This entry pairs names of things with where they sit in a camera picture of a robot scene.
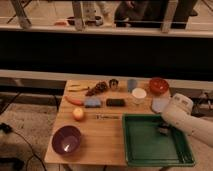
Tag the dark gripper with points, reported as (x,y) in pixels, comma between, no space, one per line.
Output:
(164,125)

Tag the small dark brush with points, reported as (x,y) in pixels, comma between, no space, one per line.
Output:
(164,131)

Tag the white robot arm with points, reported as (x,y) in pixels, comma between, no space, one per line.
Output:
(178,114)

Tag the green plastic tray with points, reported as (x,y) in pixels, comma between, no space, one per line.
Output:
(146,146)

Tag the grey blue cloth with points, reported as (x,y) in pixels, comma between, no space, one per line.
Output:
(158,104)

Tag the red bowl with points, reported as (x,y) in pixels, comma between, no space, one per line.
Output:
(158,85)

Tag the white cup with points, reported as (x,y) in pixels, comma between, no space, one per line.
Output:
(138,95)

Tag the blue translucent cup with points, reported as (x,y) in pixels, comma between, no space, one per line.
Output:
(131,84)

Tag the black rectangular block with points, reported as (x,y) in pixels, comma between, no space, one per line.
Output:
(115,102)

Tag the small metal cup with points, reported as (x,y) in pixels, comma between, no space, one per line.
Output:
(113,84)

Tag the dark grape bunch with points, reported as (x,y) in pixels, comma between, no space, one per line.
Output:
(100,87)

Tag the blue sponge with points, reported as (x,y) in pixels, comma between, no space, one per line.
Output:
(92,102)

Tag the orange carrot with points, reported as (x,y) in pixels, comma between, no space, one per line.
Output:
(74,101)

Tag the yellow banana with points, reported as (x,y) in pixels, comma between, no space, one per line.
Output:
(77,88)

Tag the purple bowl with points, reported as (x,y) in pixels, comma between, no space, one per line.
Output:
(66,140)

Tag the person in background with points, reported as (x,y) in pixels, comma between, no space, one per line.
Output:
(134,13)

